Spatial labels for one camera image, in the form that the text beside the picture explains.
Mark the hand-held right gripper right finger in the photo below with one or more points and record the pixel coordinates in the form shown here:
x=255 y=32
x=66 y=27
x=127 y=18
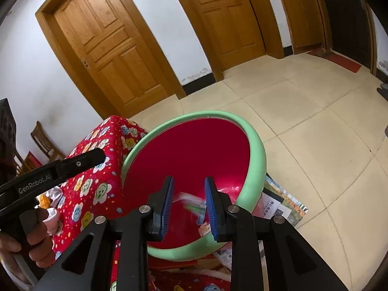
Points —
x=210 y=209

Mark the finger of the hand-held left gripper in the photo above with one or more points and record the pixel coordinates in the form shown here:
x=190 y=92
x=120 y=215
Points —
x=88 y=159

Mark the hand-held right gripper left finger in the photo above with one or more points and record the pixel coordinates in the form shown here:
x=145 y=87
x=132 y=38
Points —
x=168 y=206

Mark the white blue printed wrapper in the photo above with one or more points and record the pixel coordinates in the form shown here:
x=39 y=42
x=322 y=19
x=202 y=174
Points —
x=194 y=204

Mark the white tissue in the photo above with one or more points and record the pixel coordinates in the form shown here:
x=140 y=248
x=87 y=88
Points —
x=54 y=221

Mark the red basin with green rim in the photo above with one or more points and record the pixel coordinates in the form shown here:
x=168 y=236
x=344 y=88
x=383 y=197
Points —
x=194 y=151

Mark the person's left forearm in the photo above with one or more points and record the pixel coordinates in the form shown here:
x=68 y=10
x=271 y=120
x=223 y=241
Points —
x=7 y=274

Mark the person's left hand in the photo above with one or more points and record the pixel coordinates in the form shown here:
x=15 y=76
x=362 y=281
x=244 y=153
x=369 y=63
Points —
x=36 y=251

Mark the red floral tablecloth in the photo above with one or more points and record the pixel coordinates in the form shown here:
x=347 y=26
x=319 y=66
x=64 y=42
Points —
x=100 y=157

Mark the wooden chair with red cushion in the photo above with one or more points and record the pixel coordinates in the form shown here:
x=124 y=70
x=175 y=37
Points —
x=30 y=162

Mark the white printed paper sheet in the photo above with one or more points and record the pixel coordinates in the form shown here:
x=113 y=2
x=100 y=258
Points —
x=225 y=256

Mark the dark wooden cabinet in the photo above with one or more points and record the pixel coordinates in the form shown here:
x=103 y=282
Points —
x=6 y=127

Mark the colourful printed leaflet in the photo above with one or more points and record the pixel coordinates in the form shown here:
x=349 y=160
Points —
x=295 y=209

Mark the wooden panel door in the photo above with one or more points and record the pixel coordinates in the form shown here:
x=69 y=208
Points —
x=106 y=45

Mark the red doormat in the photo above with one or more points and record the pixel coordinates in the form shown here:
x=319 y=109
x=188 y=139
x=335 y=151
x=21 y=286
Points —
x=339 y=60

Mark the narrow wooden door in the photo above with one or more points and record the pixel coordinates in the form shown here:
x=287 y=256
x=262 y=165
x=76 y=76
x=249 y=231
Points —
x=303 y=21

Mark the dark open doorway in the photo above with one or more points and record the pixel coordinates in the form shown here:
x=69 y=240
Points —
x=345 y=21

